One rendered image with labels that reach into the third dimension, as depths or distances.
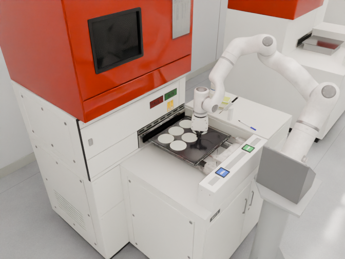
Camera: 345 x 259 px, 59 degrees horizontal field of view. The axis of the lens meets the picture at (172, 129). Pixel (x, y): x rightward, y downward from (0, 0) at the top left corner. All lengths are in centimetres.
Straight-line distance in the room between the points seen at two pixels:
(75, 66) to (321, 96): 114
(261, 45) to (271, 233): 107
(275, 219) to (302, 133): 54
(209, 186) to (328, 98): 71
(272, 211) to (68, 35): 138
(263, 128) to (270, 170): 36
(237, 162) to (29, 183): 210
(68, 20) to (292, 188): 128
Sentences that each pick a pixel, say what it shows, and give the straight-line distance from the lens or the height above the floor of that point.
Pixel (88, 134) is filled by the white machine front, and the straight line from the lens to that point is 159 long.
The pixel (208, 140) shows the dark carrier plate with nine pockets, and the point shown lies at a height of 90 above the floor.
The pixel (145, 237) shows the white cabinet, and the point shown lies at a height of 30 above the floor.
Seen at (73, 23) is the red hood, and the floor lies 168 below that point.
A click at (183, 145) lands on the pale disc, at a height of 90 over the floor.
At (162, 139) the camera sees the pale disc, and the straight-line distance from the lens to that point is 187.
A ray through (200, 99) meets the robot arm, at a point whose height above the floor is 119.
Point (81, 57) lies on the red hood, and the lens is 136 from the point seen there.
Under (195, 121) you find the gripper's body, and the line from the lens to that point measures 179.
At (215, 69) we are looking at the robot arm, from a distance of 174.
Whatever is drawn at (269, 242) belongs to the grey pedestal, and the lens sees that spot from 206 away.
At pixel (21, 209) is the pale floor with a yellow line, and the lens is 295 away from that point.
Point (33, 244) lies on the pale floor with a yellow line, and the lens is 267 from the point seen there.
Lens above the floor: 201
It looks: 34 degrees down
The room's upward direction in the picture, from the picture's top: straight up
